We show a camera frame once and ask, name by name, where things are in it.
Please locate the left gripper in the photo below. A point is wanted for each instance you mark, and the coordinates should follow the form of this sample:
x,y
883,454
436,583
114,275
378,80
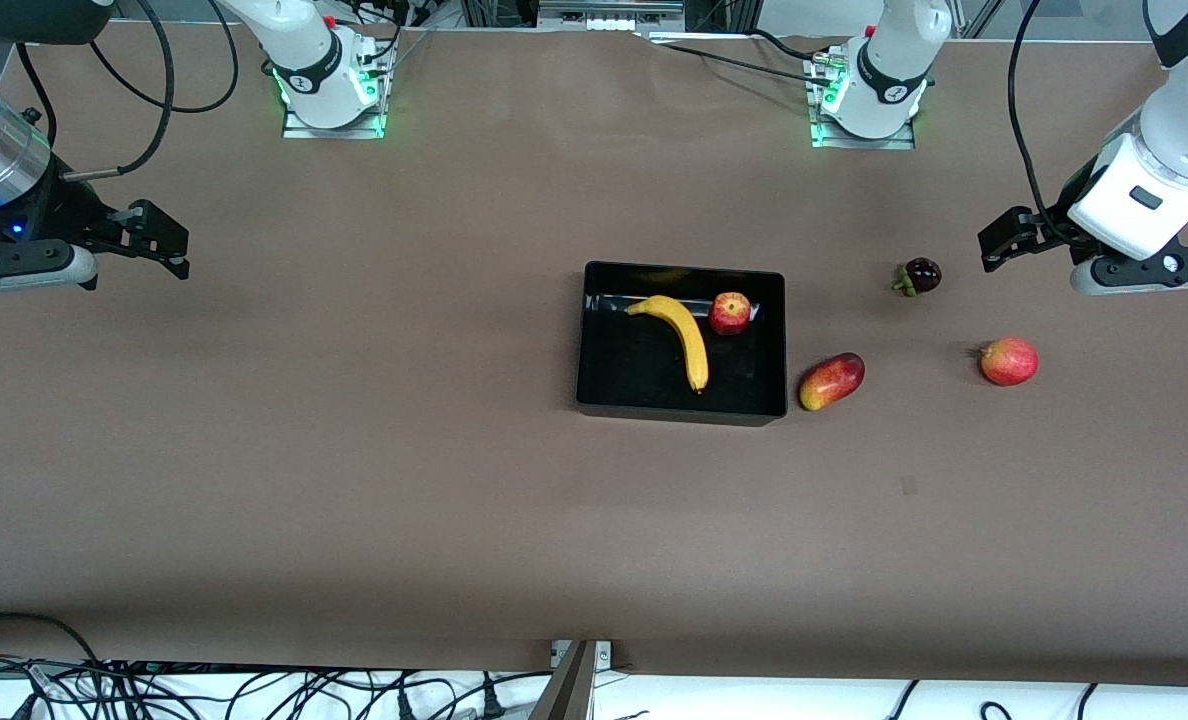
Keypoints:
x,y
1072,206

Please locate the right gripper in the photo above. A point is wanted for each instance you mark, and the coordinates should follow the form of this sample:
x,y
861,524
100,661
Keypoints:
x,y
62,212

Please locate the small red apple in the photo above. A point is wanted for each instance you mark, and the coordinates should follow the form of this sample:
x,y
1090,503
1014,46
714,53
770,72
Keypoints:
x,y
730,314

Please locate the yellow banana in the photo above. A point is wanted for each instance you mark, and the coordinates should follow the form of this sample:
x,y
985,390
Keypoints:
x,y
689,340

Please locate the black plastic box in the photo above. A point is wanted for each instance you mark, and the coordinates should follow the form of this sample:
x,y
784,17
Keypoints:
x,y
644,380

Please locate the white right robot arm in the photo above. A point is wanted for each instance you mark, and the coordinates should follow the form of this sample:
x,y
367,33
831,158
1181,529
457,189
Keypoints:
x,y
299,45

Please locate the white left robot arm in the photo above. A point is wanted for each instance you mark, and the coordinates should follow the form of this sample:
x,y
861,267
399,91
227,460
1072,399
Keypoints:
x,y
894,40

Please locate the red apple right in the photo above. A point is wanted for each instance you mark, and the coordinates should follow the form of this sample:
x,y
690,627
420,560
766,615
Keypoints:
x,y
1010,362

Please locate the dark purple mangosteen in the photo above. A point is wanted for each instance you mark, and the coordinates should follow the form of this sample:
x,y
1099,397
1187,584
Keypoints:
x,y
922,273

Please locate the red yellow mango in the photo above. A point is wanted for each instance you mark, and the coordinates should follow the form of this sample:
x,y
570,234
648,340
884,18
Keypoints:
x,y
832,381

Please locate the white power strip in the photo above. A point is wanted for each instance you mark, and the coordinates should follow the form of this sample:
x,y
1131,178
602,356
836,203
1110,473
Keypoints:
x,y
609,22

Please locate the brown table mat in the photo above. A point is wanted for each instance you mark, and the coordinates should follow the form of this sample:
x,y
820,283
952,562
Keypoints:
x,y
594,550

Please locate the black power plug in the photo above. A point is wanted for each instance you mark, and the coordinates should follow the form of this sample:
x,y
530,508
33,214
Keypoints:
x,y
492,706
406,708

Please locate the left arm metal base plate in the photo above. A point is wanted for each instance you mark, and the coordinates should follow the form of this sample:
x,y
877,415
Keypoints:
x,y
904,143

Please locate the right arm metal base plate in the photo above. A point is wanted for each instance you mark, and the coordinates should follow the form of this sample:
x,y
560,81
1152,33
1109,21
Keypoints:
x,y
299,132

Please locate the silver table edge bracket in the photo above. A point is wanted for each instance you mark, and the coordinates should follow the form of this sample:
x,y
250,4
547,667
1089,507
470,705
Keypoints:
x,y
602,655

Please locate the dark grey metal post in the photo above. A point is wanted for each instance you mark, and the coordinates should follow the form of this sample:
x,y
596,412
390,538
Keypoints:
x,y
569,690

